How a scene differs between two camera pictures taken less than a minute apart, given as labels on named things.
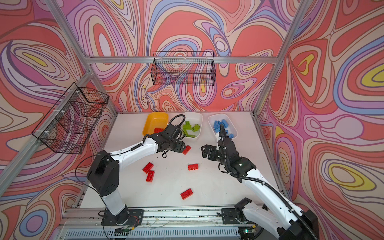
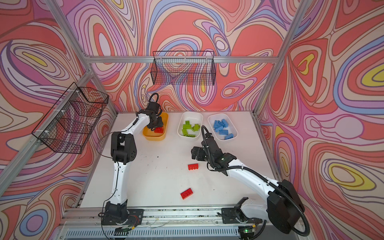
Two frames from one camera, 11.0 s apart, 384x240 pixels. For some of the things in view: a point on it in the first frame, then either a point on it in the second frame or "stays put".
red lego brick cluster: x=147 y=167 → x=159 y=130
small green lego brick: x=196 y=128 stays put
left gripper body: x=177 y=146 → x=158 y=122
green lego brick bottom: x=186 y=127 stays put
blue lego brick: x=225 y=124 stays put
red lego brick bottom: x=185 y=194 stays put
